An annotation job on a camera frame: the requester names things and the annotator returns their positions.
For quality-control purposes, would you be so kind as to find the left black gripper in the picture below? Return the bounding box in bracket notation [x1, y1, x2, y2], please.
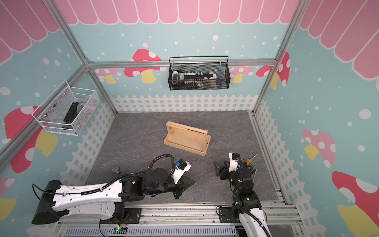
[146, 176, 196, 199]

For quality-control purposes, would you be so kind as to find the wooden jewelry display stand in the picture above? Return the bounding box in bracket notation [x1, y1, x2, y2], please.
[164, 121, 211, 156]

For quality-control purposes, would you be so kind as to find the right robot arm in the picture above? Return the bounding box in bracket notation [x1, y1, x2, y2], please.
[214, 153, 271, 237]

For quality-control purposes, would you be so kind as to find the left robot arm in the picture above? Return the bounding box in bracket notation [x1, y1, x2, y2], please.
[32, 154, 195, 225]

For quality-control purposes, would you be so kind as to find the small metal connector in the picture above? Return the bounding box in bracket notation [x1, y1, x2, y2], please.
[112, 167, 120, 174]

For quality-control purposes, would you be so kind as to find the green lit circuit board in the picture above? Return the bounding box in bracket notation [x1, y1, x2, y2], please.
[113, 226, 128, 235]

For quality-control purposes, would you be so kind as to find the black box in white basket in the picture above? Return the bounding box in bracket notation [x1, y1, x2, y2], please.
[63, 102, 79, 124]

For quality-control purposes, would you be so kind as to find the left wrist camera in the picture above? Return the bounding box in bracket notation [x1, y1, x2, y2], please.
[172, 159, 191, 184]

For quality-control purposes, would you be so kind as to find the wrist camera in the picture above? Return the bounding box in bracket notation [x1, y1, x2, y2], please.
[172, 159, 191, 184]
[229, 153, 240, 172]

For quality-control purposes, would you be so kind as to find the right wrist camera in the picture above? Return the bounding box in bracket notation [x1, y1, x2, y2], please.
[229, 153, 240, 172]

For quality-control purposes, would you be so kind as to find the yellow handled screwdriver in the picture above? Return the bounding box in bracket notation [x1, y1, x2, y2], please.
[246, 154, 258, 166]

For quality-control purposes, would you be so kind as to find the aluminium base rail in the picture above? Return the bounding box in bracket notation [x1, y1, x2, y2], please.
[53, 202, 307, 237]

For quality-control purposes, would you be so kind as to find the black wire mesh basket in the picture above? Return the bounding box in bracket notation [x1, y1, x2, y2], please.
[168, 55, 231, 90]

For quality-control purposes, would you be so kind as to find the white wire mesh basket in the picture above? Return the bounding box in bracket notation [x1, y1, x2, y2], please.
[32, 82, 100, 136]

